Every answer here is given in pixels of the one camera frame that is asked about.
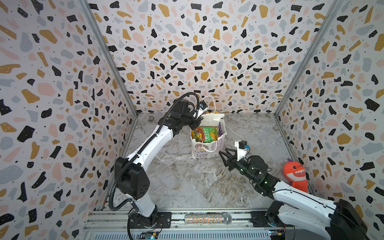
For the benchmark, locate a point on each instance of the white printed paper bag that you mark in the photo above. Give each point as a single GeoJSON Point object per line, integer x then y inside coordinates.
{"type": "Point", "coordinates": [201, 151]}

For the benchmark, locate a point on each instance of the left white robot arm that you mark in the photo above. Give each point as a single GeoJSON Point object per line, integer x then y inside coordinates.
{"type": "Point", "coordinates": [131, 182]}

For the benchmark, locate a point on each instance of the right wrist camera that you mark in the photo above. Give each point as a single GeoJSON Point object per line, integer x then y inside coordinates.
{"type": "Point", "coordinates": [242, 149]}

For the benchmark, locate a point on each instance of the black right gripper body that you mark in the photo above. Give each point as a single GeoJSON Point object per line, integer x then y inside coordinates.
{"type": "Point", "coordinates": [235, 160]}

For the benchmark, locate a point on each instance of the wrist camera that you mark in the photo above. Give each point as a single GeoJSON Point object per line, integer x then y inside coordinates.
{"type": "Point", "coordinates": [200, 109]}
{"type": "Point", "coordinates": [242, 149]}

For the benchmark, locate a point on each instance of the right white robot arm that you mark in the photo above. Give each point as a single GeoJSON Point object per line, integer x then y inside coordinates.
{"type": "Point", "coordinates": [329, 219]}

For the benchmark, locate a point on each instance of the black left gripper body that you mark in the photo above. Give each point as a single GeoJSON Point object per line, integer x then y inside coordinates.
{"type": "Point", "coordinates": [188, 119]}

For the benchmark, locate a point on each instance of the purple snack packet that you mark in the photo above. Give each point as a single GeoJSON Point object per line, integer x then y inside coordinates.
{"type": "Point", "coordinates": [220, 130]}

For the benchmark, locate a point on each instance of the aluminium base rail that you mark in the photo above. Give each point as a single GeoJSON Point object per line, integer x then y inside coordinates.
{"type": "Point", "coordinates": [246, 224]}

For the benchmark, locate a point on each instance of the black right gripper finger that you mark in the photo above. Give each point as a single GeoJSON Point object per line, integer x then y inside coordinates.
{"type": "Point", "coordinates": [225, 157]}
{"type": "Point", "coordinates": [232, 152]}

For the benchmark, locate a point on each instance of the green corn chips bag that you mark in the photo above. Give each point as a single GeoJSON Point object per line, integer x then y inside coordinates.
{"type": "Point", "coordinates": [205, 134]}

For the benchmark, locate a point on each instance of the aluminium corner post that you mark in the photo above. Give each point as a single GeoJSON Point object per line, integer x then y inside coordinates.
{"type": "Point", "coordinates": [331, 14]}
{"type": "Point", "coordinates": [106, 53]}

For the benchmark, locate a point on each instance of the glittery cylinder tube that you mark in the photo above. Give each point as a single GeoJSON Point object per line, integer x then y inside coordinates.
{"type": "Point", "coordinates": [220, 218]}

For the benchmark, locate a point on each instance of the aluminium right corner post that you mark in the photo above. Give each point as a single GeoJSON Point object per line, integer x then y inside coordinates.
{"type": "Point", "coordinates": [331, 14]}

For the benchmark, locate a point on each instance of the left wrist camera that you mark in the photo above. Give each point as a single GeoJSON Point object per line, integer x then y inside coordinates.
{"type": "Point", "coordinates": [200, 109]}

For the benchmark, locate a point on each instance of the aluminium left corner post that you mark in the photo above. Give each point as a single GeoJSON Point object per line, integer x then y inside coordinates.
{"type": "Point", "coordinates": [106, 53]}

